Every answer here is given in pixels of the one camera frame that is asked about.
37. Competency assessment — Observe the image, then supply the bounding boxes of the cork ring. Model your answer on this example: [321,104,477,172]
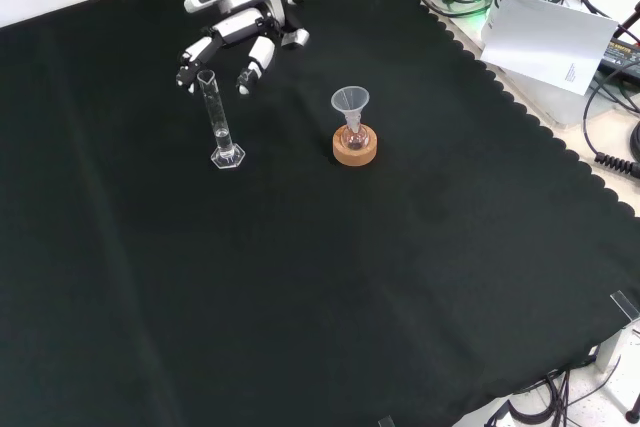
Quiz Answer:
[331,125,379,167]

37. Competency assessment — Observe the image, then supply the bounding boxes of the clear glass graduated cylinder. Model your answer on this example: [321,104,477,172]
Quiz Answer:
[196,69,246,170]

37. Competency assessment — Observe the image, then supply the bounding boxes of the black power adapter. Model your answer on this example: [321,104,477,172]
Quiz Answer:
[597,36,640,76]

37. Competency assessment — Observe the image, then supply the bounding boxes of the black cable bundle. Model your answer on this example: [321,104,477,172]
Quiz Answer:
[482,366,606,427]

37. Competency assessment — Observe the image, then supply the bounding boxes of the black bench cloth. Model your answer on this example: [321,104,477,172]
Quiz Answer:
[0,0,640,427]

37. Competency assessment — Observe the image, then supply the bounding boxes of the pale white board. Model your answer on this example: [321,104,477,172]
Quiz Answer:
[479,0,621,97]

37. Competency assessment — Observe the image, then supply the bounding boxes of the clear plastic funnel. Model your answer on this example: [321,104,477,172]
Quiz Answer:
[330,87,372,132]

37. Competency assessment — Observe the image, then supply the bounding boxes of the black coiled cable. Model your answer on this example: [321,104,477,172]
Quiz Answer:
[593,119,640,178]

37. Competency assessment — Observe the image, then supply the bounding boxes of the round-bottom glass flask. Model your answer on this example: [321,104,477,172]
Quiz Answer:
[339,122,370,152]

